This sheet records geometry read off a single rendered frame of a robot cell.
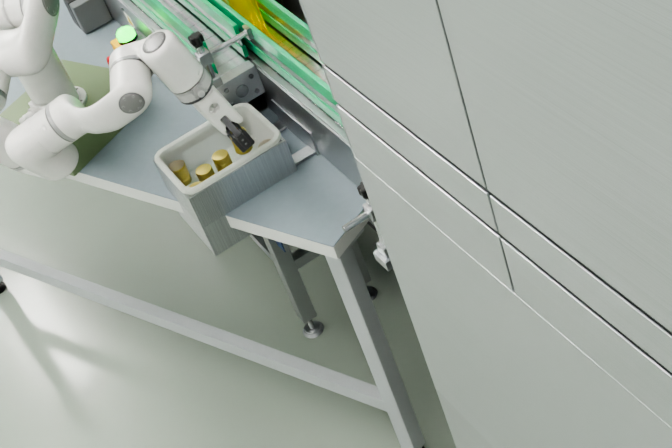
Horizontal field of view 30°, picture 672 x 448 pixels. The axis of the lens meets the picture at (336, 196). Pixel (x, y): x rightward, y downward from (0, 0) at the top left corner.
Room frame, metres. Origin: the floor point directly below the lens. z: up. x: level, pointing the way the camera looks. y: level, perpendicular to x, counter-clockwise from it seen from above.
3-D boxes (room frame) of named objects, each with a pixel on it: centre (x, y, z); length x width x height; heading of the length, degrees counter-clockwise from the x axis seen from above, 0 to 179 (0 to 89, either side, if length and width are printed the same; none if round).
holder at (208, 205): (2.00, 0.16, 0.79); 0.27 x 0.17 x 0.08; 108
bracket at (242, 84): (2.14, 0.11, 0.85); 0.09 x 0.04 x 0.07; 108
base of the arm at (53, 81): (2.34, 0.51, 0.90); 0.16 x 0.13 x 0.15; 128
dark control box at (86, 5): (2.78, 0.41, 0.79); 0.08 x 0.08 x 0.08; 18
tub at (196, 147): (1.99, 0.18, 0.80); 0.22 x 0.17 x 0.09; 108
